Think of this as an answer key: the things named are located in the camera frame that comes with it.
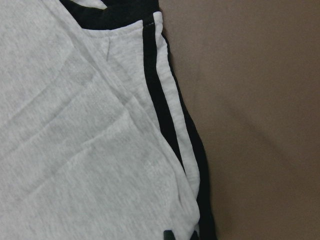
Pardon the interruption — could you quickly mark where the grey cartoon print t-shirt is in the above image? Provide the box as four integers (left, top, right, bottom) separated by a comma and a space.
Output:
0, 0, 217, 240

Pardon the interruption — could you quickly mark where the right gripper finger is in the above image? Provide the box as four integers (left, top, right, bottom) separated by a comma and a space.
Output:
163, 230, 175, 240

